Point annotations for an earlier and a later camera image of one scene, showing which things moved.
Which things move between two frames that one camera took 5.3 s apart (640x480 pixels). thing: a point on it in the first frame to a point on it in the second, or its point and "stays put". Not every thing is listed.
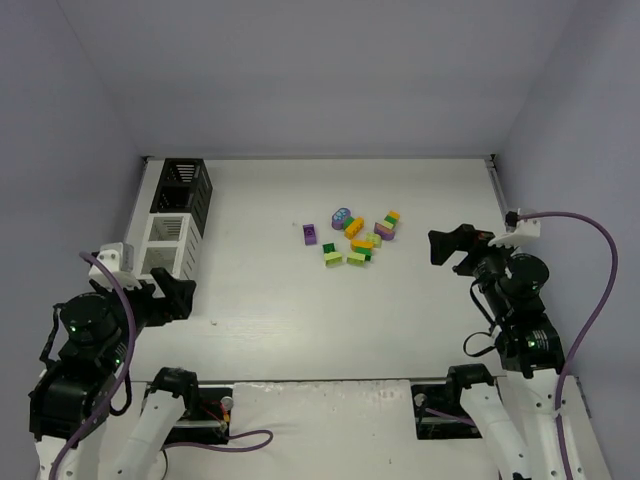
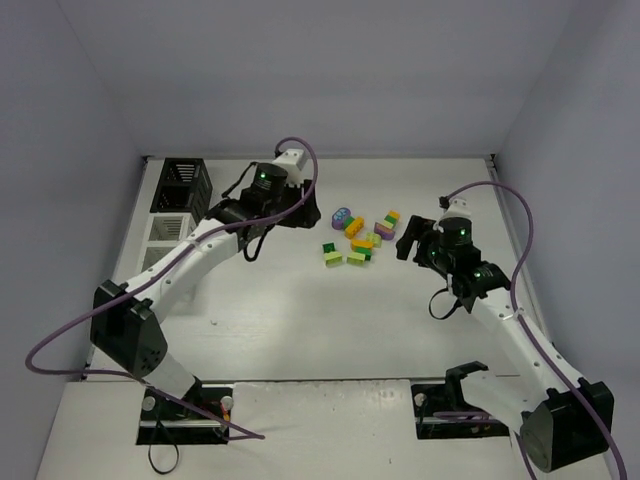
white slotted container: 172,243 stays put
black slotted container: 184,186 stays put
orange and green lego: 352,226 stays put
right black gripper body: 470,253 to 421,243
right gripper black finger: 444,244 to 417,226
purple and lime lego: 385,231 stays put
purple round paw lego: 338,218 stays put
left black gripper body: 151,298 to 298,204
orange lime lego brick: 366,246 stays put
